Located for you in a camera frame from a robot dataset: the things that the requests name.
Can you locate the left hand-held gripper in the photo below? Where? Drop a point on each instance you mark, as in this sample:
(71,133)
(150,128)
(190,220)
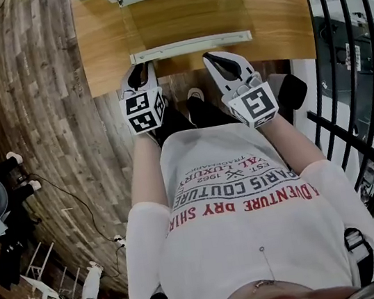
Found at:
(142,111)

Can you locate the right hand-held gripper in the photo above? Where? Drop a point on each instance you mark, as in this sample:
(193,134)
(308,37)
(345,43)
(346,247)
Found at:
(255,104)

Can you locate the person's left forearm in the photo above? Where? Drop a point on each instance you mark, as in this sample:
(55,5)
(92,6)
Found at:
(146,172)

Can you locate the person's right forearm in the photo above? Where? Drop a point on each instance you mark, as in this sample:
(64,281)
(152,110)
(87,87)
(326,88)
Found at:
(295,145)

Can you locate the person's white shoe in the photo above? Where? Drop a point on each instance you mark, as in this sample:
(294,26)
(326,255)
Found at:
(195,94)

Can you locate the wooden table with white legs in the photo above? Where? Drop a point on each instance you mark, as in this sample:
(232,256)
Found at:
(105,52)

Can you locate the person's black trousers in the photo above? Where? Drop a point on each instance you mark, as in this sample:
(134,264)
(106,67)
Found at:
(202,114)

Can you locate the black metal railing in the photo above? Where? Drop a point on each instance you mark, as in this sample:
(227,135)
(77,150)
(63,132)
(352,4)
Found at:
(363,64)

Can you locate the white power strip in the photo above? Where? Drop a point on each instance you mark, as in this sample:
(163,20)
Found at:
(120,241)

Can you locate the person's white printed shirt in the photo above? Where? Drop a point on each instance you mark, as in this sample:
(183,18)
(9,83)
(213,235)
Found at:
(249,234)

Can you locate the white metal rack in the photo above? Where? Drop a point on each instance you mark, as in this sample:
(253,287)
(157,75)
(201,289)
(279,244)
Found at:
(44,273)

